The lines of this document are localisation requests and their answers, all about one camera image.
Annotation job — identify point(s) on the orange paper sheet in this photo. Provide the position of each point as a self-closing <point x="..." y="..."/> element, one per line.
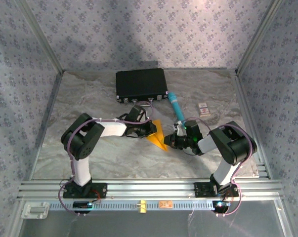
<point x="158" y="138"/>

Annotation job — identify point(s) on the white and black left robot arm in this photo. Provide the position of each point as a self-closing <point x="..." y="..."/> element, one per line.
<point x="113" y="128"/>

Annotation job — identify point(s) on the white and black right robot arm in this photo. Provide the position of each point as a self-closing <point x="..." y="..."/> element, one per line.
<point x="206" y="144"/>

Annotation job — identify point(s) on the small printed card box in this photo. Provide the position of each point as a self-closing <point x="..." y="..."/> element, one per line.
<point x="204" y="109"/>

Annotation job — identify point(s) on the black briefcase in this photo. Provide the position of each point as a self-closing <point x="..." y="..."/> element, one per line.
<point x="141" y="82"/>

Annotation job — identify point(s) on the orange label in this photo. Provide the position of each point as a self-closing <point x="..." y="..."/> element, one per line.
<point x="166" y="204"/>

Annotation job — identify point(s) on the yellow clip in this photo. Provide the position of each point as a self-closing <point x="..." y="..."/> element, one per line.
<point x="141" y="206"/>

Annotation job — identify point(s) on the right controller board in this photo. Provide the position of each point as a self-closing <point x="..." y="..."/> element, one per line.
<point x="220" y="205"/>

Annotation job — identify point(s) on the controller board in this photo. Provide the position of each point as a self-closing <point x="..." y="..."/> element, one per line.
<point x="220" y="205"/>
<point x="83" y="205"/>

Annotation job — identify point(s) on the left controller board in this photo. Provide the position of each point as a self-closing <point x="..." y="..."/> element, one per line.
<point x="83" y="205"/>

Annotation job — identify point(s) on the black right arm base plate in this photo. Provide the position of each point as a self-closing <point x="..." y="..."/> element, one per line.
<point x="203" y="190"/>

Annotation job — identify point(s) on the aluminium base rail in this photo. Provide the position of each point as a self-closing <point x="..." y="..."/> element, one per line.
<point x="151" y="188"/>

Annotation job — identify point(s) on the aluminium side rail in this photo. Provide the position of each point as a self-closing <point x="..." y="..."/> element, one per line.
<point x="247" y="111"/>
<point x="47" y="123"/>

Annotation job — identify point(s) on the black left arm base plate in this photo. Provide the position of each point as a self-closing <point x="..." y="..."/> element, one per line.
<point x="99" y="190"/>

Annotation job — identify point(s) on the aluminium frame post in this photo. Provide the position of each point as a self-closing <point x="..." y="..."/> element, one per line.
<point x="257" y="37"/>

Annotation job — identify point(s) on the white plastic bracket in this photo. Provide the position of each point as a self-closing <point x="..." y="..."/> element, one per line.
<point x="35" y="210"/>

